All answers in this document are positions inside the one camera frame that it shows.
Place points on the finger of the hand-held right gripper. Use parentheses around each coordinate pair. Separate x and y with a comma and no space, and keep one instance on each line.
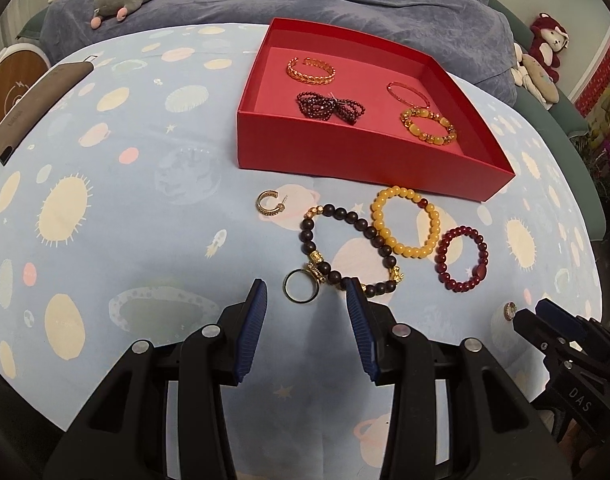
(565,322)
(537,332)

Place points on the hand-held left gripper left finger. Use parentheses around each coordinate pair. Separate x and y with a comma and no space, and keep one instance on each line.
(250,332)

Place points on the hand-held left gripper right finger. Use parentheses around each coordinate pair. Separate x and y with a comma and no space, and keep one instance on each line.
(362,335)

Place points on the red cardboard box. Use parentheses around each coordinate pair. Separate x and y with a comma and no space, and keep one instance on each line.
(345,160)

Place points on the small round stud earring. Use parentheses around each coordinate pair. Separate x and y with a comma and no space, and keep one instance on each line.
(509,311)

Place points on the gold hoop earring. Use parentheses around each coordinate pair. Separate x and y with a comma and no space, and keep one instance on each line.
(261,205)

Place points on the planet print tablecloth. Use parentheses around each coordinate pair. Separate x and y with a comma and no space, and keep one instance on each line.
(135,200)

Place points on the green plant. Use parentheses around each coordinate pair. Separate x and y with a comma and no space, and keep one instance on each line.
(602,140)

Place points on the thin red bangle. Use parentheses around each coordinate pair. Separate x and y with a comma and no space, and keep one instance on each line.
(391,91)

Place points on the beige plush toy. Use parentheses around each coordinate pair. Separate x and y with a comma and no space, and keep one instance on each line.
(537,77)

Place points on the dark red plush bear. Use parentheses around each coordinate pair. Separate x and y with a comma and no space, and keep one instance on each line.
(540,45)

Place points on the round white wood-faced device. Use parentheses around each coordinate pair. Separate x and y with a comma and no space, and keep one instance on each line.
(15,70)

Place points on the teal padded bed frame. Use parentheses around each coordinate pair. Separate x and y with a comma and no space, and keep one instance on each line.
(585,185)

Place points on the red wall hanging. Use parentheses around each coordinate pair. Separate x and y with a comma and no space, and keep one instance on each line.
(597,80)

